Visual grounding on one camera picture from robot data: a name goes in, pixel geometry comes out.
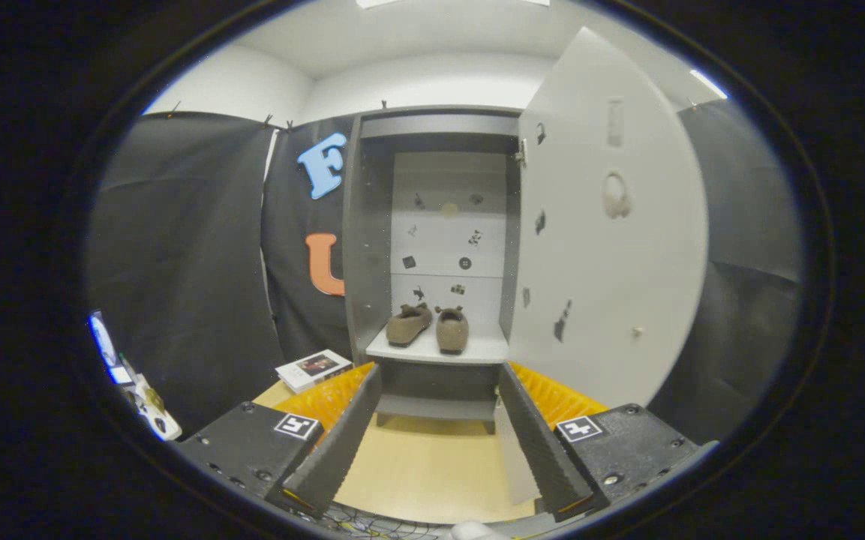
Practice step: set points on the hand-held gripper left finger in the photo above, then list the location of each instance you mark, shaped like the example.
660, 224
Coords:
342, 442

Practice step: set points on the white cluttered board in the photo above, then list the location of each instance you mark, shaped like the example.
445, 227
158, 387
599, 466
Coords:
158, 420

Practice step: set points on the grey shoe cabinet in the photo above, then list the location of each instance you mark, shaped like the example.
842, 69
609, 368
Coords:
440, 349

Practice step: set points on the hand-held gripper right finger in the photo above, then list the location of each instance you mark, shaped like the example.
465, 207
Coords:
541, 450

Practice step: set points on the black backdrop cloth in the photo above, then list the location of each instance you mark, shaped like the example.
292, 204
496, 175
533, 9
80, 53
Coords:
177, 262

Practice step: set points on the long ceiling light panel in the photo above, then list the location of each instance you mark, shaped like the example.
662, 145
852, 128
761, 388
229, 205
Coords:
379, 3

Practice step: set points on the brown fuzzy shoe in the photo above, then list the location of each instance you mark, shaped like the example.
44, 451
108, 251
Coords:
452, 334
406, 326

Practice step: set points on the small ceiling light panel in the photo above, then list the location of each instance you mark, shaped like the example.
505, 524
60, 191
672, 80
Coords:
708, 84

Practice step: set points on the white shoe cabinet door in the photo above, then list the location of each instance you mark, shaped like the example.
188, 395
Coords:
612, 285

